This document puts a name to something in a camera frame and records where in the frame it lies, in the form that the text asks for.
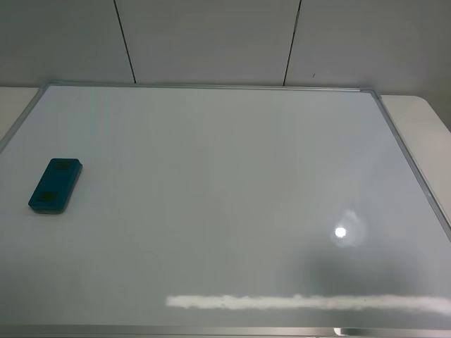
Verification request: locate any blue whiteboard eraser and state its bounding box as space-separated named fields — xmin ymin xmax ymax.
xmin=28 ymin=158 xmax=83 ymax=214

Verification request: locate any white whiteboard with aluminium frame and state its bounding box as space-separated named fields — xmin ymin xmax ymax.
xmin=1 ymin=83 xmax=450 ymax=337

